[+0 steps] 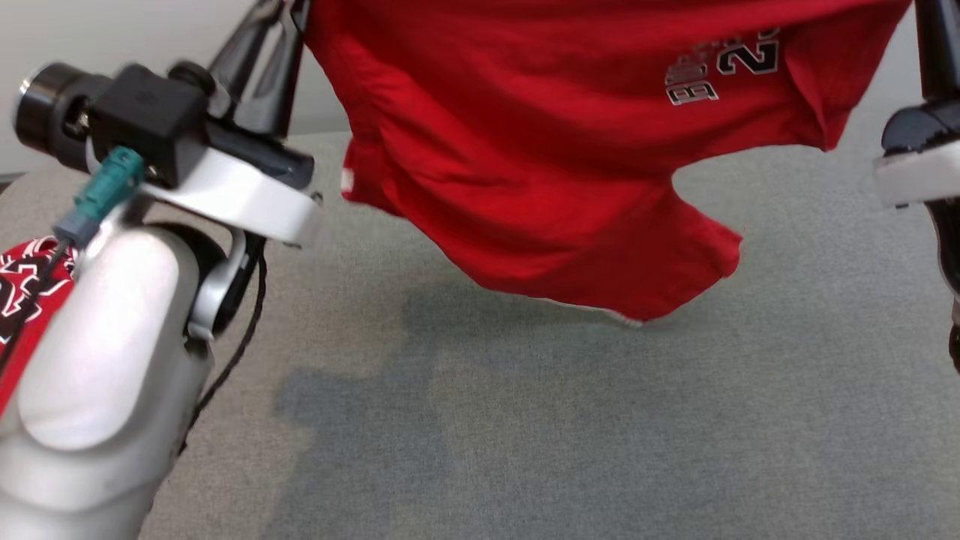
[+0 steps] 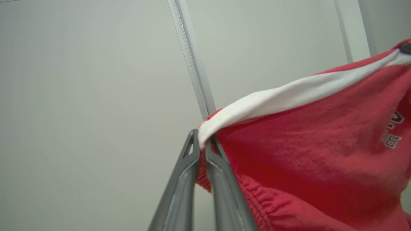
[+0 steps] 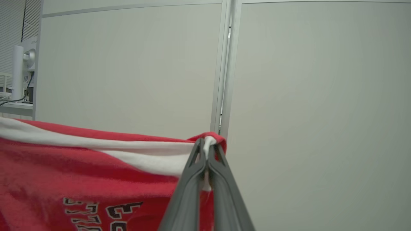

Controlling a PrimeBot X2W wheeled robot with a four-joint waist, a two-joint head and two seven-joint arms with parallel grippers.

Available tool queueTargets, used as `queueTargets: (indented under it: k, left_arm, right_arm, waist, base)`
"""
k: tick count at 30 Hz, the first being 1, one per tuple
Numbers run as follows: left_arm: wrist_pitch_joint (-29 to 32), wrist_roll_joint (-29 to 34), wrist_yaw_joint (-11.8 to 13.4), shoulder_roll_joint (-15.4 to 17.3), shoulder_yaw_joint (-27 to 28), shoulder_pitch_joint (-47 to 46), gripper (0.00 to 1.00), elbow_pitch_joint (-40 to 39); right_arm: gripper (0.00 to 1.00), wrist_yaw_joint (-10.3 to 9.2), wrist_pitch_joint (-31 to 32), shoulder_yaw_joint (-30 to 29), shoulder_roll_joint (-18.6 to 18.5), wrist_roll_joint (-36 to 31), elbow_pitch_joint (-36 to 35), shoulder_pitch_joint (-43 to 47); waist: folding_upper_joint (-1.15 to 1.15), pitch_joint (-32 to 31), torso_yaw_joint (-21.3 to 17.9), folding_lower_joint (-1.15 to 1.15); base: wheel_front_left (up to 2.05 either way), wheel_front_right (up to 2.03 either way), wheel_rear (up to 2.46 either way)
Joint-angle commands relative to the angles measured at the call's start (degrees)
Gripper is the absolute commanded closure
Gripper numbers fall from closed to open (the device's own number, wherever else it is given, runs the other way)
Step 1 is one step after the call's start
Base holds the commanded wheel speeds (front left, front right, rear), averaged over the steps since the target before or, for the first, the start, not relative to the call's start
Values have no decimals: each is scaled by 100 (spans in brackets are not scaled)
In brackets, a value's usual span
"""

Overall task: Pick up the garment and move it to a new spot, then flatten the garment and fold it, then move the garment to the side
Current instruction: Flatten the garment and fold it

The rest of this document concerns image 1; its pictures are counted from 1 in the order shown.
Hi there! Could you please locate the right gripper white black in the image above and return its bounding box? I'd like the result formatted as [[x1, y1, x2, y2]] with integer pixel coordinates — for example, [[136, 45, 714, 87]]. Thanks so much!
[[873, 0, 960, 209]]

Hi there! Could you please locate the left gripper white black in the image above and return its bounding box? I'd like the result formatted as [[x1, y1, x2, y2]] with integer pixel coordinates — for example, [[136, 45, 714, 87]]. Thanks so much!
[[141, 0, 325, 250]]

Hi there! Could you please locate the red shirt with white sleeve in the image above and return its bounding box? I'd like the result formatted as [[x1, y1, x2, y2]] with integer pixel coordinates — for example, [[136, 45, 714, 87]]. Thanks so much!
[[303, 0, 913, 328]]

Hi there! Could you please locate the red garment black white print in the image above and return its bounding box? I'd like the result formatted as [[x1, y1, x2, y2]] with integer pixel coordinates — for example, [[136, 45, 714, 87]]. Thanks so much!
[[0, 235, 79, 410]]

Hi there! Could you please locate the teal cable connector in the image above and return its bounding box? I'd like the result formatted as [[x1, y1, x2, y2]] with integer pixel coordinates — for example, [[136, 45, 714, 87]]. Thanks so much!
[[51, 146, 146, 250]]

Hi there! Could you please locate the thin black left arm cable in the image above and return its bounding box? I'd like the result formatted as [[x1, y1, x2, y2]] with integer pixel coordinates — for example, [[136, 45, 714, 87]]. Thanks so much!
[[178, 232, 269, 455]]

